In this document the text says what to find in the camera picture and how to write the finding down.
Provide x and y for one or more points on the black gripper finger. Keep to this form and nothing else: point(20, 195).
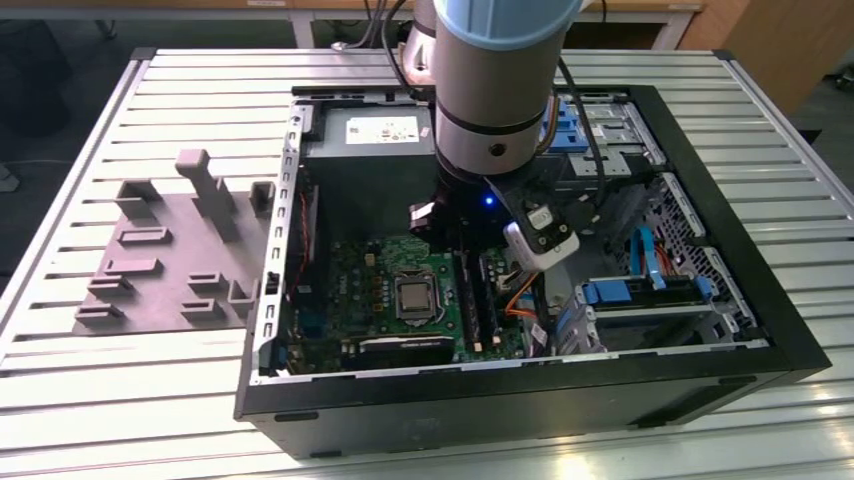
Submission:
point(422, 220)

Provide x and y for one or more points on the dark RAM stick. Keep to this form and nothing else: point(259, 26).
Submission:
point(473, 300)

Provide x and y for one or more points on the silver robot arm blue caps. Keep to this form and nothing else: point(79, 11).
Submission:
point(494, 100)

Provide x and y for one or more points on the grey power supply unit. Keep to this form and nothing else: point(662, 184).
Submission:
point(361, 185)

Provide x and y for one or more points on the green motherboard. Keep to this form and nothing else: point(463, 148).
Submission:
point(354, 260)

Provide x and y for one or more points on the silver CPU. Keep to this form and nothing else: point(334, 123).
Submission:
point(417, 298)

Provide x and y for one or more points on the blue plastic drive latch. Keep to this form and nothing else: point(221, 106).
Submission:
point(574, 135)

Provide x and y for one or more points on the metal drive cage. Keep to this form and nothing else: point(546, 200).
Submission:
point(621, 165)

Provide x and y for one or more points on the hard disk in blue carrier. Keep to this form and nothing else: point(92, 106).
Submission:
point(610, 292)

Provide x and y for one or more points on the black graphics card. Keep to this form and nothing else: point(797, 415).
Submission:
point(401, 352)

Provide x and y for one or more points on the blue board connector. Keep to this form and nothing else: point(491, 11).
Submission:
point(311, 325)

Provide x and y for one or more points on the blue video port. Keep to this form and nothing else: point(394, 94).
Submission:
point(281, 357)

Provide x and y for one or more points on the grey purple parts rack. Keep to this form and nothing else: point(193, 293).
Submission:
point(167, 235)

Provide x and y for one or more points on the black open PC case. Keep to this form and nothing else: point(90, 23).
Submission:
point(534, 415)

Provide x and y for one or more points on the wooden desk white legs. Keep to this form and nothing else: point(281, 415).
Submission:
point(674, 30)

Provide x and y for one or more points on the wooden cabinet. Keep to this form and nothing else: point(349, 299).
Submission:
point(768, 40)

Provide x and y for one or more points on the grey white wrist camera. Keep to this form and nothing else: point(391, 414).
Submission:
point(534, 255)

